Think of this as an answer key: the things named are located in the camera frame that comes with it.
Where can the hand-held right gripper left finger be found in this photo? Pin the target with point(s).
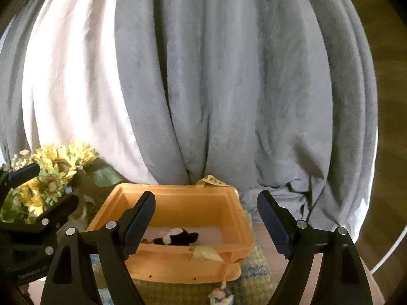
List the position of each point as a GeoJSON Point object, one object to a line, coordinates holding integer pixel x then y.
{"type": "Point", "coordinates": [140, 224]}

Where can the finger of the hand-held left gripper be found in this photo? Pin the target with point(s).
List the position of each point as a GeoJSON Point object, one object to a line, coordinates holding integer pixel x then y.
{"type": "Point", "coordinates": [60, 208]}
{"type": "Point", "coordinates": [22, 174]}

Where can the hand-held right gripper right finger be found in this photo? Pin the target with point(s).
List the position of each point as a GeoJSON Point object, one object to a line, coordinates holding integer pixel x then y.
{"type": "Point", "coordinates": [273, 222]}

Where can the orange plastic bin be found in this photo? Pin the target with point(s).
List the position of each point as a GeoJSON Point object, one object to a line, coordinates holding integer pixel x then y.
{"type": "Point", "coordinates": [190, 206]}

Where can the small soft doll blue clothes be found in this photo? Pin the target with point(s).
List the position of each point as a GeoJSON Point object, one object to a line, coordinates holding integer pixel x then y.
{"type": "Point", "coordinates": [221, 297]}

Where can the artificial sunflower bouquet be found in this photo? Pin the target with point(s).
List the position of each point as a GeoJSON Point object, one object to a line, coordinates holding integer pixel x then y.
{"type": "Point", "coordinates": [54, 165]}

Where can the black white plush toy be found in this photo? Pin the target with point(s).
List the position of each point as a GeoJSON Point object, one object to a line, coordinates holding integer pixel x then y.
{"type": "Point", "coordinates": [178, 236]}

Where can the yellow blue crocheted mat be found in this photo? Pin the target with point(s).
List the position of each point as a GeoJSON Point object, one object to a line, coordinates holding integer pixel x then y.
{"type": "Point", "coordinates": [254, 276]}

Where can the yellow green felt leaf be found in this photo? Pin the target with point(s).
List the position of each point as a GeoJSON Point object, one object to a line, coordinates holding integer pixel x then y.
{"type": "Point", "coordinates": [206, 254]}

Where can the white curtain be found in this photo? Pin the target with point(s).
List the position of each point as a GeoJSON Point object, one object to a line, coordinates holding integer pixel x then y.
{"type": "Point", "coordinates": [79, 85]}

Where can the grey curtain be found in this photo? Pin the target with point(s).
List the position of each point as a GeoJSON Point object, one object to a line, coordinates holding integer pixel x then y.
{"type": "Point", "coordinates": [238, 85]}

